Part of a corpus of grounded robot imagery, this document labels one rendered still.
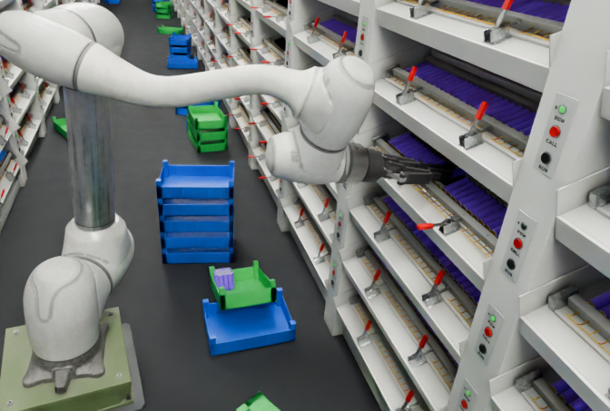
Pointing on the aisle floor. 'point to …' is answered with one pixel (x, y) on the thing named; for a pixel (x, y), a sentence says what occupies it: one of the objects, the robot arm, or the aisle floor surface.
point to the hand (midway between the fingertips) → (435, 172)
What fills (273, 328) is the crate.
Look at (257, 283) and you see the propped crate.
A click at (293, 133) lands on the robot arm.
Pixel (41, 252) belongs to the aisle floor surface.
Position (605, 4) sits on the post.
